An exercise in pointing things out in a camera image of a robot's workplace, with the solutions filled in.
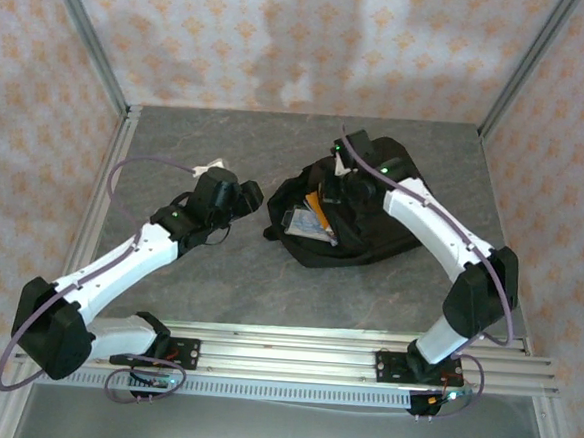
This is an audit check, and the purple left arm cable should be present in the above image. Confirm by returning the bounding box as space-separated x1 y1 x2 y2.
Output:
0 144 202 409

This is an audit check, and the grey metal sheet panel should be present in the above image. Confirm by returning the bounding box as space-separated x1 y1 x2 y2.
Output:
13 379 560 438

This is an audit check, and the clear plastic ruler packet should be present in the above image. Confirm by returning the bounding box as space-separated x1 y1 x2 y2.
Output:
281 205 339 243

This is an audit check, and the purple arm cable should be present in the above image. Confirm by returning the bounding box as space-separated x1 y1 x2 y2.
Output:
320 124 529 429
0 144 202 409

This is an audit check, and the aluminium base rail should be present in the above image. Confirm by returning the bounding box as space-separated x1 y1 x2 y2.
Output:
13 307 560 399

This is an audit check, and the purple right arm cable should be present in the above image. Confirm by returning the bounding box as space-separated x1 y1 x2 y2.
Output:
320 124 529 429

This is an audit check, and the aluminium side rail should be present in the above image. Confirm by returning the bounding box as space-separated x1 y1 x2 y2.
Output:
46 101 144 328

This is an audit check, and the slotted grey cable duct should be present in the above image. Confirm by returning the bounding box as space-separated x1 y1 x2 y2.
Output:
34 365 414 412

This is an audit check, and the black backpack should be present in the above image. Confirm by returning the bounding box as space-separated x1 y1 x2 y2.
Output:
261 128 437 278

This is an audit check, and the aluminium frame leg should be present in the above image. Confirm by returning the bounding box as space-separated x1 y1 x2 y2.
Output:
529 395 579 438
0 358 37 438

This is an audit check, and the orange National Geography book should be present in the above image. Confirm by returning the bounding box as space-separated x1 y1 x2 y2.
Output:
303 189 336 232

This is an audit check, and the aluminium frame post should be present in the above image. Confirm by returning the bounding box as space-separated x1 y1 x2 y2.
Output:
31 0 138 116
477 0 584 144

